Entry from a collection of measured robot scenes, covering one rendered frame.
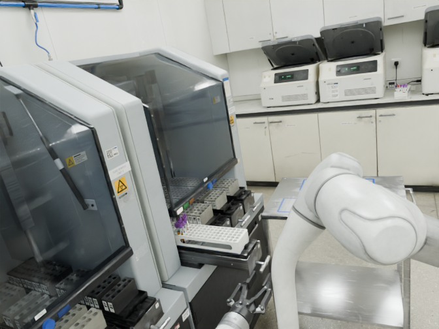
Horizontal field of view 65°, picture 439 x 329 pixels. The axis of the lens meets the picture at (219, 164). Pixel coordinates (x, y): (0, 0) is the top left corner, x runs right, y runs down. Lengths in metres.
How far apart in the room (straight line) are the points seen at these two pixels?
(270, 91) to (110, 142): 2.61
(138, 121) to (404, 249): 0.90
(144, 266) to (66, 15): 1.80
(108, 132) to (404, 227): 0.85
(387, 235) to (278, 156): 3.09
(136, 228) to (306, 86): 2.56
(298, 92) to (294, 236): 2.68
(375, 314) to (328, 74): 2.21
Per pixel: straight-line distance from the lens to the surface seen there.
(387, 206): 0.69
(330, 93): 3.43
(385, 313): 1.90
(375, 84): 3.38
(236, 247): 1.34
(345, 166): 0.85
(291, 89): 3.50
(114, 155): 1.15
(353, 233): 0.69
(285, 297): 0.96
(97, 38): 2.74
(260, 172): 3.86
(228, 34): 3.99
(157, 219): 1.32
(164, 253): 1.38
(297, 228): 0.89
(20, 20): 2.40
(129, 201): 1.20
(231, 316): 1.14
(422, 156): 3.53
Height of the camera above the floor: 1.55
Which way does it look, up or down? 18 degrees down
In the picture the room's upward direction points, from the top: 10 degrees counter-clockwise
